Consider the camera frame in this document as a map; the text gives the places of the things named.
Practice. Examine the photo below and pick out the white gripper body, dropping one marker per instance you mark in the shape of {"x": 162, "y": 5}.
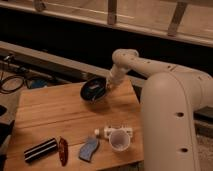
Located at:
{"x": 115, "y": 76}

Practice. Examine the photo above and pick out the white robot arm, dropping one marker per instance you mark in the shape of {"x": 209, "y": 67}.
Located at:
{"x": 169, "y": 97}

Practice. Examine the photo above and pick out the blue object on floor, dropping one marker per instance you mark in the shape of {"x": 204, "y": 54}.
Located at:
{"x": 38, "y": 83}

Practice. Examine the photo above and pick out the blue sponge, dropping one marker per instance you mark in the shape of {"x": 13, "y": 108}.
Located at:
{"x": 88, "y": 149}

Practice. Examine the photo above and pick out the red brown pocket knife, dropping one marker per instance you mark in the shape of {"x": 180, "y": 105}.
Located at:
{"x": 63, "y": 151}

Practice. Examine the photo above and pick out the black white striped block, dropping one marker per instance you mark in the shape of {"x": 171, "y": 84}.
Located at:
{"x": 40, "y": 150}

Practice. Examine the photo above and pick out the black object at left edge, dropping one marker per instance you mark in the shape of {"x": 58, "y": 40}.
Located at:
{"x": 6, "y": 125}

